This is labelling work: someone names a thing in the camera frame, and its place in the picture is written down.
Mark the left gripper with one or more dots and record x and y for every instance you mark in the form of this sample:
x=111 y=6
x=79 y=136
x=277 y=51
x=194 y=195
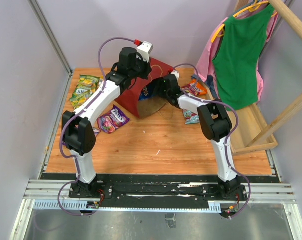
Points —
x=147 y=68

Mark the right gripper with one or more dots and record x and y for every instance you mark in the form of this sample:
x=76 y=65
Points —
x=159 y=83

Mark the orange Fox's fruits packet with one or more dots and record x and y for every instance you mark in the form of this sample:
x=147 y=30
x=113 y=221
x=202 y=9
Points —
x=194 y=88

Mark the red brown paper bag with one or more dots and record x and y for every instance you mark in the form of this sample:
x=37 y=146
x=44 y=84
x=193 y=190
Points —
x=129 y=100

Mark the yellow snack packet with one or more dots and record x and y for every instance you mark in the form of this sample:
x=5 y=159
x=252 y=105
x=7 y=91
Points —
x=100 y=83

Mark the teal candy packet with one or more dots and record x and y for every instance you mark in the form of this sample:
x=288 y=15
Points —
x=190 y=117

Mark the pink shirt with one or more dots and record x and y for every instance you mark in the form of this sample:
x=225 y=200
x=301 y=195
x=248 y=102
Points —
x=205 y=66

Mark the green Fox's candy packet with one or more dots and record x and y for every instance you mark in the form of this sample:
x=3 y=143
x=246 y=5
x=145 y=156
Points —
x=88 y=80

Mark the red snack packet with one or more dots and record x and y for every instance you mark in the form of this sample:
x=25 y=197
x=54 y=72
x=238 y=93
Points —
x=112 y=120

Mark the purple snack packet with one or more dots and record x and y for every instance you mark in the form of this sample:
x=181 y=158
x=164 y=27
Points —
x=96 y=131

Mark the green tank top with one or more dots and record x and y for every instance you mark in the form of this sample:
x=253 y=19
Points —
x=236 y=60

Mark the yellow clothes hanger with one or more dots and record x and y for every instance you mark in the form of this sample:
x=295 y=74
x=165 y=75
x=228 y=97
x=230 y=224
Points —
x=221 y=30

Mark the blue Doritos chips packet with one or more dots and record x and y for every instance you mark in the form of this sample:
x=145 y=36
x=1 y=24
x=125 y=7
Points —
x=147 y=92

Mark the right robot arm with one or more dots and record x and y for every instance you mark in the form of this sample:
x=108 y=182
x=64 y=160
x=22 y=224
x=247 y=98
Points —
x=215 y=124

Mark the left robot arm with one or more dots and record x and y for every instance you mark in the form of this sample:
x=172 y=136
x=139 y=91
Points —
x=77 y=133

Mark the blue grey shirt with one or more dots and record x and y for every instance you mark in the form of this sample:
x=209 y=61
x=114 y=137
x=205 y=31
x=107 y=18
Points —
x=209 y=82

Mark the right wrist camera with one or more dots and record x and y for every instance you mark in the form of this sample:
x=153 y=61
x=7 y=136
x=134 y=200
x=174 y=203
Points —
x=175 y=73

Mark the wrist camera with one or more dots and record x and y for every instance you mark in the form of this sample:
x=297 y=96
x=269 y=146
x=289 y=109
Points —
x=175 y=73
x=145 y=50

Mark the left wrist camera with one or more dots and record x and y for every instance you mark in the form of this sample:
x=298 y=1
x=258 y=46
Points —
x=145 y=50

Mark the wooden clothes rack frame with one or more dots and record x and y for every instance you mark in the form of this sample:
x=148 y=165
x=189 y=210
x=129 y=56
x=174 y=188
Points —
x=280 y=66

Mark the aluminium corner post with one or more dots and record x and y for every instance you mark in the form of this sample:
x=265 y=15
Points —
x=50 y=35

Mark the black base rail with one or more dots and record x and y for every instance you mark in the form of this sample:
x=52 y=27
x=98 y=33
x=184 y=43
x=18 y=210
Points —
x=157 y=188

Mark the white cable duct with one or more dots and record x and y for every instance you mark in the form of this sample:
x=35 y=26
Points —
x=143 y=205

